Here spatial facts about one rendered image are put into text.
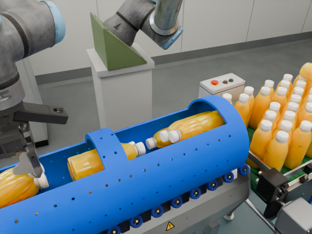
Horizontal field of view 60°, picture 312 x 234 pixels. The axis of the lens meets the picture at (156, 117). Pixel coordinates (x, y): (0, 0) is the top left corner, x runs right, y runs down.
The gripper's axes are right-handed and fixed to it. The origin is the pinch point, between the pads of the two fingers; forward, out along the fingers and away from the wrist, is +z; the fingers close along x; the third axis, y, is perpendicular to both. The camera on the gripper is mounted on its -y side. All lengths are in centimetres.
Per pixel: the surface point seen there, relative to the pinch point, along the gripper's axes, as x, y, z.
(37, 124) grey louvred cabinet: -159, -2, 94
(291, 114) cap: 6, -90, 12
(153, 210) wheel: 9.1, -27.1, 25.8
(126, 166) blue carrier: 8.0, -20.1, 3.0
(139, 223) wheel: 10.1, -21.5, 27.1
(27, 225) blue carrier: 10.8, 6.0, 6.0
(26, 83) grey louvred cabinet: -158, -3, 53
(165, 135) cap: -4.8, -39.7, 9.6
